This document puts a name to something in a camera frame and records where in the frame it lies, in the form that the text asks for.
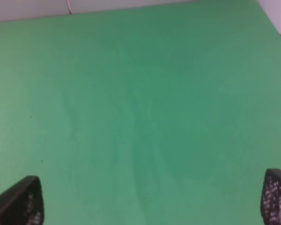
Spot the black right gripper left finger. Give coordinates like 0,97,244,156
0,176,44,225

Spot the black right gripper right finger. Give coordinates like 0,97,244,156
260,169,281,225

